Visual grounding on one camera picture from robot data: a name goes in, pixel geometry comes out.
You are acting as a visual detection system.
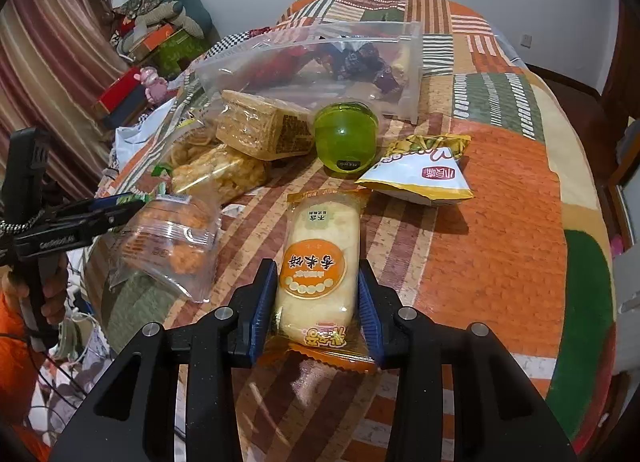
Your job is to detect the left hand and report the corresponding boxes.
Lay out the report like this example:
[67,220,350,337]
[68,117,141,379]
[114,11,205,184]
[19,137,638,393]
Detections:
[1,254,68,325]

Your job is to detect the yellow white snack bag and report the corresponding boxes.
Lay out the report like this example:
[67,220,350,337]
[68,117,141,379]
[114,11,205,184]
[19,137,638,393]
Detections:
[356,133,474,206]

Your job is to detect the blue silver snack packet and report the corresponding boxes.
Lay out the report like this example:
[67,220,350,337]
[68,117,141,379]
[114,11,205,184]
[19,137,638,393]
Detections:
[314,42,402,94]

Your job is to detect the pile of clothes and boxes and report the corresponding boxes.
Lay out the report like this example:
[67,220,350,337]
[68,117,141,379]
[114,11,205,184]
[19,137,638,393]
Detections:
[111,0,220,79]

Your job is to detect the striped pink brown curtain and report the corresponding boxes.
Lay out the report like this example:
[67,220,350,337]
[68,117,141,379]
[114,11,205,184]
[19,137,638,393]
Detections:
[1,0,126,199]

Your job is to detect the red snack packet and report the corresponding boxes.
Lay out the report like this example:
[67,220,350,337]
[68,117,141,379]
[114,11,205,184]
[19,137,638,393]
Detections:
[246,46,314,91]

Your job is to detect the clear bag orange crackers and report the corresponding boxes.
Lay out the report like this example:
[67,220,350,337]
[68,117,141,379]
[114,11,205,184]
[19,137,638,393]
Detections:
[107,194,220,303]

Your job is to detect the checkered patchwork quilt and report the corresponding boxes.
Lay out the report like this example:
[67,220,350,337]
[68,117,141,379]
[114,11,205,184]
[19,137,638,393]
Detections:
[203,26,271,58]

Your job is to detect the clear plastic storage bin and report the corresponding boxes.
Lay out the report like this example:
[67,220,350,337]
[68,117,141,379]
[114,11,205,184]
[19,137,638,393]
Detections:
[193,22,423,125]

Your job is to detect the brown wooden door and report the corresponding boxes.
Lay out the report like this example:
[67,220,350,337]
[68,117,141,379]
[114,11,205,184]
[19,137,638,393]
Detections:
[601,0,639,164]

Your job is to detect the red and blue boxes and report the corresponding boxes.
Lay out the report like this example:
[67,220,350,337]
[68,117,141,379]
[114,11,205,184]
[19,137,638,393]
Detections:
[92,66,148,130]

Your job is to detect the pink plush toy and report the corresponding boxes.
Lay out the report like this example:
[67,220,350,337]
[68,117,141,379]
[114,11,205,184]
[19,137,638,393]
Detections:
[136,66,168,105]

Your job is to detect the patchwork striped bed blanket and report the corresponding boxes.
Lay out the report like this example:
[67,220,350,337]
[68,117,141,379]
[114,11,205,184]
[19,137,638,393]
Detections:
[82,0,616,461]

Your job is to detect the orange rice cracker pack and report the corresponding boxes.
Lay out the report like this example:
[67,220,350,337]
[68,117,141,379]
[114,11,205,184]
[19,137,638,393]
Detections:
[266,188,375,373]

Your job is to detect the white cloth bag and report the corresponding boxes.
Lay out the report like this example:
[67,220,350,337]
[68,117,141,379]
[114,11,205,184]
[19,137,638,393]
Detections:
[113,99,174,170]

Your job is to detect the white wall socket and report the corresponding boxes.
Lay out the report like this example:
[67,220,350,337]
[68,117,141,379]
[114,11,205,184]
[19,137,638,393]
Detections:
[521,34,532,48]

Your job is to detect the square cracker stack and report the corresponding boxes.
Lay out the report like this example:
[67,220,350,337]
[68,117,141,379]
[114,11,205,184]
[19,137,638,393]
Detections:
[216,90,314,162]

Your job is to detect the clear bag puffed rice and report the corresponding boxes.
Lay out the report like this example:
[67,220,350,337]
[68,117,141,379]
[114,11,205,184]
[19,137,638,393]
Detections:
[171,144,270,205]

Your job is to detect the green jelly cup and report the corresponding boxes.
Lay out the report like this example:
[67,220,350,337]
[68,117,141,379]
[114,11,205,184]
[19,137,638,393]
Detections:
[312,100,378,175]

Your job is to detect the orange jacket sleeve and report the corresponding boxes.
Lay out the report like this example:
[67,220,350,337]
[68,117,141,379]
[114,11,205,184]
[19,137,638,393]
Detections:
[1,296,51,461]

